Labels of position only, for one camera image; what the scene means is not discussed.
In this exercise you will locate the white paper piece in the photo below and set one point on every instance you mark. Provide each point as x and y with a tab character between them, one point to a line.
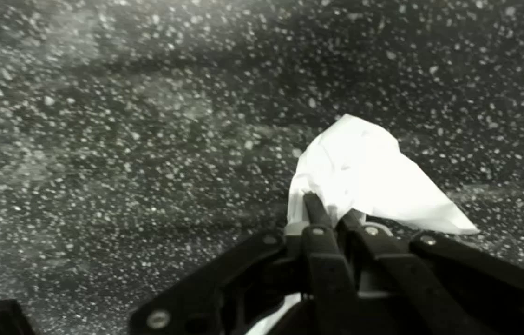
358	166

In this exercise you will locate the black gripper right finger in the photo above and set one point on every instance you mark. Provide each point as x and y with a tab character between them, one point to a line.
442	285

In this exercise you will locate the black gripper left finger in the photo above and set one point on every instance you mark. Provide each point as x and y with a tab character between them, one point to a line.
234	291

